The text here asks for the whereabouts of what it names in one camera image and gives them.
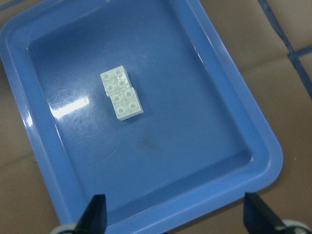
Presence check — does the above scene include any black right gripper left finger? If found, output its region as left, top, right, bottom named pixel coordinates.
left=74, top=194, right=107, bottom=234

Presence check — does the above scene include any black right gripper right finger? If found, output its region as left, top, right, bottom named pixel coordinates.
left=243, top=193, right=285, bottom=234

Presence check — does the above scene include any white block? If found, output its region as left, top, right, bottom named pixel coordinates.
left=100, top=65, right=132, bottom=97
left=110, top=87, right=144, bottom=120

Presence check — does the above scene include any blue plastic tray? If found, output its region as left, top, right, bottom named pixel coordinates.
left=0, top=0, right=283, bottom=234

